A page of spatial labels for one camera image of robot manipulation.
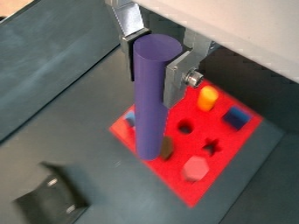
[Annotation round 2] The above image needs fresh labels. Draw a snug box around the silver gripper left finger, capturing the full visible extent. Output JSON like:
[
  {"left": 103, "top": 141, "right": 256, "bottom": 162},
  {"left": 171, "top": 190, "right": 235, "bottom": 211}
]
[{"left": 105, "top": 0, "right": 151, "bottom": 81}]

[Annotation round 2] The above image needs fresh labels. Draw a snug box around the light blue notched peg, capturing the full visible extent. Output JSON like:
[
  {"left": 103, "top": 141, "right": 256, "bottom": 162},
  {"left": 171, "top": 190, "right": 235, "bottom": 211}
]
[{"left": 125, "top": 110, "right": 136, "bottom": 128}]

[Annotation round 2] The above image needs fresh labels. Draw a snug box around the yellow orange cylinder peg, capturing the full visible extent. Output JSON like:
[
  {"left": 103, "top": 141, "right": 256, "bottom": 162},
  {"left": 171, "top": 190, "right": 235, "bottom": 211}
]
[{"left": 196, "top": 85, "right": 219, "bottom": 111}]

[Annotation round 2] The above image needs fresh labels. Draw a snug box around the red shape sorter board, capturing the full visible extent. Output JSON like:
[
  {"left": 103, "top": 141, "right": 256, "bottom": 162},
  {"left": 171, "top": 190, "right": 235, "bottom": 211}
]
[{"left": 108, "top": 78, "right": 264, "bottom": 208}]

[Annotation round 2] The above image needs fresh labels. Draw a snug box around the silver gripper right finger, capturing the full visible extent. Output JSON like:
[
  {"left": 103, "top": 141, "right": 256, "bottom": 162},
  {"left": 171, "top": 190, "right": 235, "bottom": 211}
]
[{"left": 163, "top": 29, "right": 212, "bottom": 109}]

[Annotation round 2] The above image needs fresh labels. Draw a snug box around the dark blue arch peg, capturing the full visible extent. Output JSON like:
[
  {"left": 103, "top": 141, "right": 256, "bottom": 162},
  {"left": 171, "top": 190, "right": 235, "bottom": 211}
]
[{"left": 222, "top": 106, "right": 251, "bottom": 130}]

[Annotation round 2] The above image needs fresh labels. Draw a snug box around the pink hexagonal peg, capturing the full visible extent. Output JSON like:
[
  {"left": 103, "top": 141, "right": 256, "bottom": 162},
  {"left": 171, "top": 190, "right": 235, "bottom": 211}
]
[{"left": 182, "top": 156, "right": 210, "bottom": 182}]

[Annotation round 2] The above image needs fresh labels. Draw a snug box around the brown triangular peg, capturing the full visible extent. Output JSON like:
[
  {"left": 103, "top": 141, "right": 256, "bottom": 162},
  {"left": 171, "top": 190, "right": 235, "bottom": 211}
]
[{"left": 160, "top": 136, "right": 173, "bottom": 160}]

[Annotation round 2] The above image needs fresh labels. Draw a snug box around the purple cylinder peg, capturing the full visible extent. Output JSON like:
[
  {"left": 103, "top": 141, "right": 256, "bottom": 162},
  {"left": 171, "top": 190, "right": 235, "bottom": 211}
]
[{"left": 133, "top": 34, "right": 183, "bottom": 160}]

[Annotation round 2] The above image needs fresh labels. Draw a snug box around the black curved cradle block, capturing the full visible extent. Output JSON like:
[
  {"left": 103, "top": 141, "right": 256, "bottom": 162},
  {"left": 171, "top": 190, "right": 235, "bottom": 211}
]
[{"left": 13, "top": 161, "right": 89, "bottom": 224}]

